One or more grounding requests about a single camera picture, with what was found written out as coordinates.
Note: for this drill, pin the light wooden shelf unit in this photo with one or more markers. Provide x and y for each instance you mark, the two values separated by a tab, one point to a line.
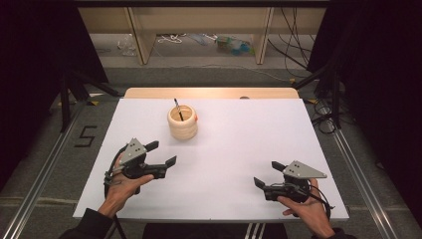
205	20

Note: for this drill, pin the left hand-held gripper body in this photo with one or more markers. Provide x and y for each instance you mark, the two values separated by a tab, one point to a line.
132	154

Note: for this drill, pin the wooden table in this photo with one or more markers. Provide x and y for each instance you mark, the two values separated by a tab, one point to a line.
205	93

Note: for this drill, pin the aluminium floor rail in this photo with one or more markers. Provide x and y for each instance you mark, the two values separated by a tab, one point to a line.
40	186
361	186

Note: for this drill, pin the clear plastic bag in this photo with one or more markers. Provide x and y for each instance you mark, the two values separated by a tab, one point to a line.
127	45

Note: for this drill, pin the person's right hand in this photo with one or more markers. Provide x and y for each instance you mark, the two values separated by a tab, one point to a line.
310	212

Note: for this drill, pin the black pen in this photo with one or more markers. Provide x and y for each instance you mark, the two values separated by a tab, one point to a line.
178	109

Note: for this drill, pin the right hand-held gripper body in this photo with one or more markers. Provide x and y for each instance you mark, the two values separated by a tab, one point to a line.
298	171

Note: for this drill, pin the white board sheet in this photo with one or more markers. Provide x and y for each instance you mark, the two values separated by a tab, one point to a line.
232	142

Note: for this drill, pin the black metal stand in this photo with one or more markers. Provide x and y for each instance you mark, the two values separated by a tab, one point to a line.
65	106
335	99

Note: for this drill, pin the colourful plastic bottles pile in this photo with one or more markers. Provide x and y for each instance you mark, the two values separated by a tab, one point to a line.
234	46

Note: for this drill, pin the person's left hand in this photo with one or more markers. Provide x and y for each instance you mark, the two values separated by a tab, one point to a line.
122	194

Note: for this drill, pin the cream ribbed pen holder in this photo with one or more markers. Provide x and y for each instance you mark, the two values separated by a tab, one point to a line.
182	127

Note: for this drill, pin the black curtain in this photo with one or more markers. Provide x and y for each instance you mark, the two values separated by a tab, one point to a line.
33	66
381	83

